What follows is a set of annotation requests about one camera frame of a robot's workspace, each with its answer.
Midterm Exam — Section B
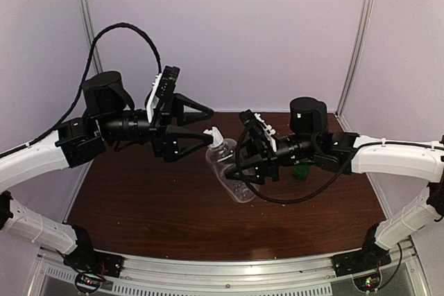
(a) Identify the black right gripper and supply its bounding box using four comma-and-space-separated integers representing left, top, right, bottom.
221, 133, 318, 185

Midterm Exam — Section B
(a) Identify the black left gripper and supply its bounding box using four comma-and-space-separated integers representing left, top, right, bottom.
98, 92, 214, 162

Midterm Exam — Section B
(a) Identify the clear plastic bottle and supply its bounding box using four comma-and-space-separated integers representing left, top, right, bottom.
205, 137, 256, 204

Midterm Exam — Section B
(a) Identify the white flip bottle cap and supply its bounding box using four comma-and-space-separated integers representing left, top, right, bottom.
203, 126, 224, 149

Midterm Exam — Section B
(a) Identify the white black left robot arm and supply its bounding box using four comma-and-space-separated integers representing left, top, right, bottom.
1, 67, 214, 271

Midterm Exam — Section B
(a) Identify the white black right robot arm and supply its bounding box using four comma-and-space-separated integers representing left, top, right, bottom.
225, 97, 443, 270

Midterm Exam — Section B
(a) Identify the green plastic bottle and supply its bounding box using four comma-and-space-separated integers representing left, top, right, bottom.
292, 162, 311, 181

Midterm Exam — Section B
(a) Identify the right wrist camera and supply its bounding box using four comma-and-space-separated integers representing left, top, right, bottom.
239, 110, 278, 153

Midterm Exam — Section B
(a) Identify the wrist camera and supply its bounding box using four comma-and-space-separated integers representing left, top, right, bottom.
239, 110, 278, 153
144, 66, 180, 125

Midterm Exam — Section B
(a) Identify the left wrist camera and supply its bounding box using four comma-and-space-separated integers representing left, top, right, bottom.
144, 66, 180, 125

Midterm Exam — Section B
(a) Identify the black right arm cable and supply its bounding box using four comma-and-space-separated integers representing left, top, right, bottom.
232, 125, 351, 204

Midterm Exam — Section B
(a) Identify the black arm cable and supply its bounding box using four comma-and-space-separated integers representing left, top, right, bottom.
232, 125, 351, 204
20, 22, 164, 148

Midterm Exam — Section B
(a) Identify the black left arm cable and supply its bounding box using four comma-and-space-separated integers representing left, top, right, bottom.
20, 22, 164, 148

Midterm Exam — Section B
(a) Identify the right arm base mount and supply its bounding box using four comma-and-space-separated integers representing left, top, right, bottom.
332, 224, 391, 293

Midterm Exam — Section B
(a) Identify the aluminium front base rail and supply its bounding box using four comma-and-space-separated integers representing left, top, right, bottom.
31, 236, 431, 296

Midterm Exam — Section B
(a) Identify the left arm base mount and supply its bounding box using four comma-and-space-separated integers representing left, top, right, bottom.
59, 225, 124, 295

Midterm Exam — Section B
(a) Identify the left aluminium frame post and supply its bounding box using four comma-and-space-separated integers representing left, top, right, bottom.
71, 0, 105, 75

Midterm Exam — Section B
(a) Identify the aluminium corner post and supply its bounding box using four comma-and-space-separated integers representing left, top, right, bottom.
335, 0, 375, 119

